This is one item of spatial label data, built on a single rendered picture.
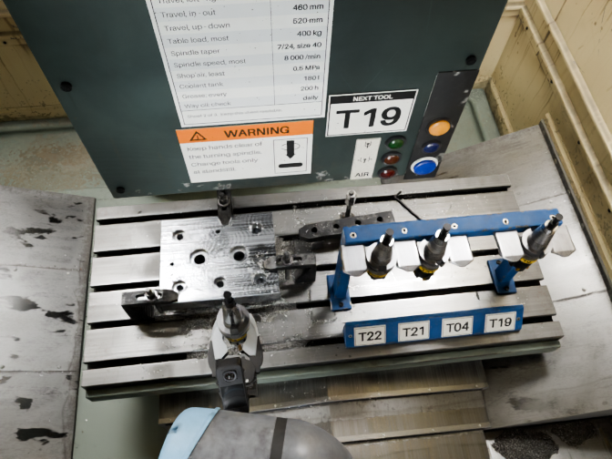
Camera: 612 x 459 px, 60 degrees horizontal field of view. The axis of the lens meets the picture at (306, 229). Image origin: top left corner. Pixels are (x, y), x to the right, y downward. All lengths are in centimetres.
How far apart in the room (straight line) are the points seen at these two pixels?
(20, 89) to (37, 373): 101
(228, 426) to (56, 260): 125
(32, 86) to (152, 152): 152
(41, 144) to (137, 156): 159
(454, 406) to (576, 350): 36
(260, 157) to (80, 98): 21
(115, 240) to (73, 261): 34
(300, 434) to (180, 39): 45
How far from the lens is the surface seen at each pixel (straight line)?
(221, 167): 67
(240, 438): 66
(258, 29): 51
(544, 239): 116
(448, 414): 154
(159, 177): 69
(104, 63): 55
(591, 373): 162
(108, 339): 142
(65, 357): 173
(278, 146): 64
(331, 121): 62
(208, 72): 55
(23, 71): 210
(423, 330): 135
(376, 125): 64
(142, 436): 163
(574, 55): 178
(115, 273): 148
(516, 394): 161
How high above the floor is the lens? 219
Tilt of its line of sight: 61 degrees down
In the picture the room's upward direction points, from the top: 3 degrees clockwise
